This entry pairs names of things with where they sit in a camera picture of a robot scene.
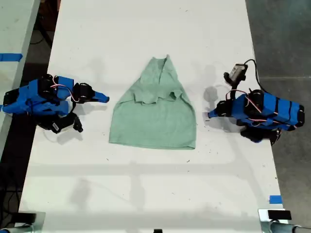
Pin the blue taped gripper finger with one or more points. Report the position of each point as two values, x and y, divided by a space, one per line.
214 116
214 111
100 95
99 99

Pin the pale green t-shirt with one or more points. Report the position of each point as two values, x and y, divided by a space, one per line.
153 121

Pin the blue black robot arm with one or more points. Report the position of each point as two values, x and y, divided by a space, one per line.
277 110
31 100

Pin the long blue tape strip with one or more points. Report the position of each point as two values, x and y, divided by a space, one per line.
11 57

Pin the short blue tape strip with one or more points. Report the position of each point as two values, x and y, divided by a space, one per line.
275 199

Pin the small black box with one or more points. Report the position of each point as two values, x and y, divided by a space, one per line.
27 217
279 215

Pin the silver metal clamp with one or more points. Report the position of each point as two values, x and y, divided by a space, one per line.
40 222
266 225

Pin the small black clip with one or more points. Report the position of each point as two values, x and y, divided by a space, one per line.
158 230

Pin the black camera box white label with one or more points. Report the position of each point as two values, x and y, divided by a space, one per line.
238 72
62 126

